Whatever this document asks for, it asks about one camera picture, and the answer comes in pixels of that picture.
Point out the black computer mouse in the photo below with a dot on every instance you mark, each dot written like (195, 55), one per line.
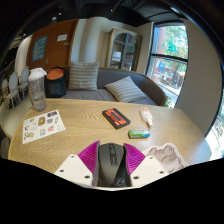
(112, 165)

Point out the grey curved sofa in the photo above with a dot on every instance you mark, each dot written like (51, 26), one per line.
(133, 83)

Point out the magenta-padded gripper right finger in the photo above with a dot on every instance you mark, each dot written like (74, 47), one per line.
(145, 168)

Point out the black-framed window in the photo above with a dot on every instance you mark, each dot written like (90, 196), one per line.
(168, 63)

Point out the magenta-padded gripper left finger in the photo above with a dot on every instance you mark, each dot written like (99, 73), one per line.
(77, 168)

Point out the white sticker sheet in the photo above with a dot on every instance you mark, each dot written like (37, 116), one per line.
(42, 126)

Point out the striped grey cushion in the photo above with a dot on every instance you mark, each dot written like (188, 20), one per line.
(83, 75)
(125, 89)

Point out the white glue tube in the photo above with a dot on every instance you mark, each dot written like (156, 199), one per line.
(146, 115)

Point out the wooden door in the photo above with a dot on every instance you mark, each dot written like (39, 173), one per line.
(53, 45)

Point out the blue poster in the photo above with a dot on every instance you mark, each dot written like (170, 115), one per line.
(39, 48)

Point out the green and white eraser box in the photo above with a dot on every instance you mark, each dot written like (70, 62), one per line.
(139, 134)

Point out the arched glass display cabinet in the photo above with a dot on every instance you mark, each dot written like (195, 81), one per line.
(123, 49)

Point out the group of grey chairs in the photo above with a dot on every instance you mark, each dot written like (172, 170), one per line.
(15, 85)

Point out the black and orange bag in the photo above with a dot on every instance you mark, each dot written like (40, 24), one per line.
(55, 82)

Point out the clear plastic shaker bottle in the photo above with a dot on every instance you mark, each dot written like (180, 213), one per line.
(36, 90)

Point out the white paper sign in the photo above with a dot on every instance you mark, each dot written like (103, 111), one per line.
(62, 37)

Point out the black and orange box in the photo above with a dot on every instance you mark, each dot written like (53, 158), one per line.
(115, 118)

